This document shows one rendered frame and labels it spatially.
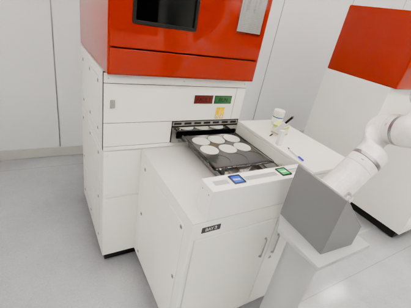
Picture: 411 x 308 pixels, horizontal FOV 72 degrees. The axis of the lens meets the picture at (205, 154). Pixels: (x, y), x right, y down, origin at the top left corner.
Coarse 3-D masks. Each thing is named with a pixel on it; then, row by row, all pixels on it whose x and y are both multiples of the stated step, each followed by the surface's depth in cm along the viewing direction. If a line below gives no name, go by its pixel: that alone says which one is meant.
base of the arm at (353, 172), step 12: (348, 156) 109; (360, 156) 106; (336, 168) 109; (348, 168) 106; (360, 168) 104; (372, 168) 104; (324, 180) 109; (336, 180) 106; (348, 180) 104; (360, 180) 104; (348, 192) 105
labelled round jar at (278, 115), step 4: (276, 108) 182; (276, 112) 178; (280, 112) 177; (284, 112) 178; (272, 116) 182; (276, 116) 178; (280, 116) 178; (272, 120) 181; (276, 120) 179; (280, 120) 179
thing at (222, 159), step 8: (192, 136) 159; (200, 136) 161; (208, 136) 163; (192, 144) 150; (208, 144) 153; (216, 144) 155; (232, 144) 159; (248, 144) 163; (200, 152) 144; (224, 152) 148; (240, 152) 151; (248, 152) 153; (256, 152) 155; (208, 160) 137; (216, 160) 139; (224, 160) 140; (232, 160) 142; (240, 160) 143; (248, 160) 145; (256, 160) 146; (264, 160) 148
